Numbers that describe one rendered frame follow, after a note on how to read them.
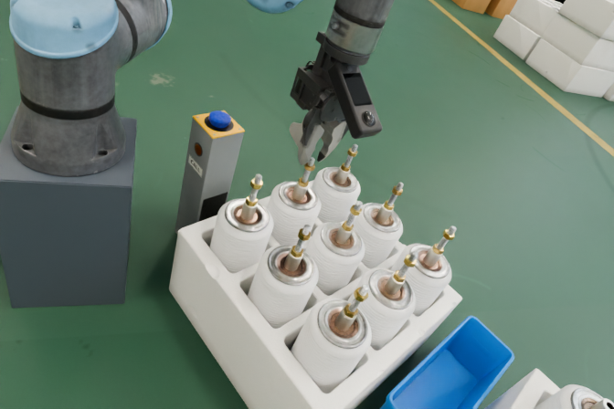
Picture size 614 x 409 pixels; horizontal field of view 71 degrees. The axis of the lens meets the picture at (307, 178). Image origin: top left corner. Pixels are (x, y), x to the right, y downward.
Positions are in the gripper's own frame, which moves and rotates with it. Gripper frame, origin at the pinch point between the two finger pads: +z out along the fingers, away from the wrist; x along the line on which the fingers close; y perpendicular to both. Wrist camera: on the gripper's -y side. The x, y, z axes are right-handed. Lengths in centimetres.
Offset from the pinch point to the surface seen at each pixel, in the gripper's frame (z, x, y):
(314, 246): 10.7, 3.3, -9.9
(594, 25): -6, -262, 57
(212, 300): 21.9, 18.8, -6.4
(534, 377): 16, -21, -45
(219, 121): 1.5, 10.1, 15.4
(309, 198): 9.2, -1.6, -0.8
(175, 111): 34, -7, 65
